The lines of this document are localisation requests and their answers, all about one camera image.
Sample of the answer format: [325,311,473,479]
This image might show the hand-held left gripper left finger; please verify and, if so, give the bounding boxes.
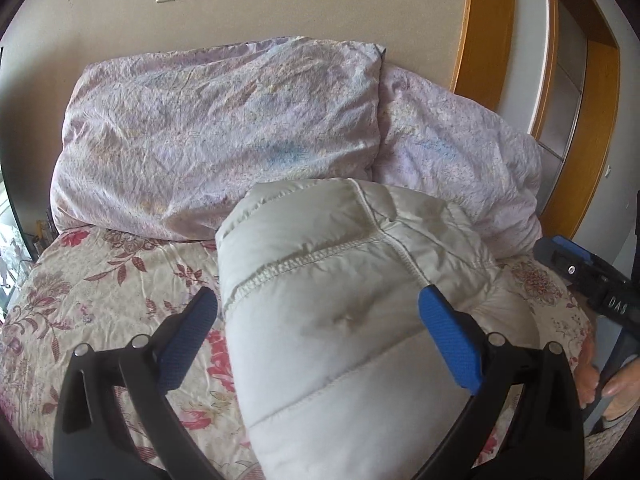
[52,287,222,480]

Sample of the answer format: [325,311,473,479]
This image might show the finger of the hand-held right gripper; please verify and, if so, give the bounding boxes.
[532,235,609,290]

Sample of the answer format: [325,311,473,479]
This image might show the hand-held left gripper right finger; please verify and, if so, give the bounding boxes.
[414,284,587,480]

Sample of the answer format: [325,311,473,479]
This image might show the person's right hand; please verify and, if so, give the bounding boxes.
[574,336,640,417]

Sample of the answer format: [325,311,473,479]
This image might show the floral bed sheet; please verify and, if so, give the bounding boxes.
[0,227,597,480]

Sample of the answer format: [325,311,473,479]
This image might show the lilac floral pillow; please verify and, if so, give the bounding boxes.
[372,64,546,262]
[51,35,387,244]

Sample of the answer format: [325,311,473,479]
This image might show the wooden door frame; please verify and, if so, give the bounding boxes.
[452,0,622,243]

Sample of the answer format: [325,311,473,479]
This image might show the white down jacket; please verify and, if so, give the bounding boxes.
[215,177,542,480]

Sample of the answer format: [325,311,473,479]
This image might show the dark pen holder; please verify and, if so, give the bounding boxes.
[30,209,52,257]

